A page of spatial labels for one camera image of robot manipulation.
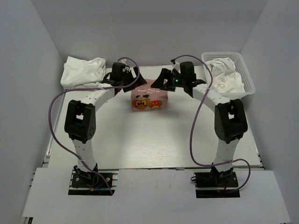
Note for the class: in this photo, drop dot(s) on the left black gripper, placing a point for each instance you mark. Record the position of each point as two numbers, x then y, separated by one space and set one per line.
140 81

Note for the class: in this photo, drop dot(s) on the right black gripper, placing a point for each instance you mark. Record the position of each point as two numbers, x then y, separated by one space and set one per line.
165 74

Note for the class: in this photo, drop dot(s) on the pink t-shirt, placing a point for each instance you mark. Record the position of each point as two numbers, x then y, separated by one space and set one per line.
146 98

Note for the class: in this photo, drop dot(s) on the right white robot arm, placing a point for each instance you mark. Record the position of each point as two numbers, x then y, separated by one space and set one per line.
230 122

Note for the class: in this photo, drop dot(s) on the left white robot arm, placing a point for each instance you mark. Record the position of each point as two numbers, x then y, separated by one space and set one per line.
80 121

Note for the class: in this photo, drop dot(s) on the crumpled white t-shirts in basket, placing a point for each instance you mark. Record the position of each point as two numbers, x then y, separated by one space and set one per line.
225 77

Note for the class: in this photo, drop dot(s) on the folded white t-shirt stack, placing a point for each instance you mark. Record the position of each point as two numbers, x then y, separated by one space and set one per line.
82 73

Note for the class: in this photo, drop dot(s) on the white plastic basket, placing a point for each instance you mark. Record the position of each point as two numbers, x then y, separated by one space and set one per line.
240 67

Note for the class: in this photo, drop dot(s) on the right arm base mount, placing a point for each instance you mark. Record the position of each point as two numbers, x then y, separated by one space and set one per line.
216 184

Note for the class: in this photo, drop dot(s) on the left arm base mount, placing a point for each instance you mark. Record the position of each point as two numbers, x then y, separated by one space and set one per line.
90 184

